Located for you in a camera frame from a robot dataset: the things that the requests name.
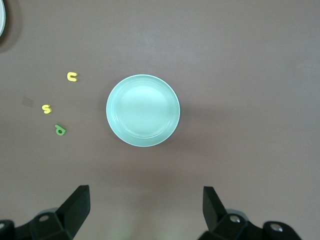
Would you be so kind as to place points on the beige plate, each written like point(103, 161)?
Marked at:
point(2, 15)

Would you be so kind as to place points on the yellow foam letter s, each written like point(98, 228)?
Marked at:
point(46, 109)

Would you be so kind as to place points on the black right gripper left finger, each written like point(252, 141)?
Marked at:
point(72, 207)

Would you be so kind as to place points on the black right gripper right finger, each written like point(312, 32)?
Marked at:
point(215, 210)

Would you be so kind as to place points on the green foam letter p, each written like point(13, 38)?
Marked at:
point(57, 127)

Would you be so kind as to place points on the yellow foam letter u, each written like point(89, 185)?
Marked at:
point(72, 74)

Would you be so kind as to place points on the green plate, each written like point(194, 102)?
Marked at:
point(142, 110)

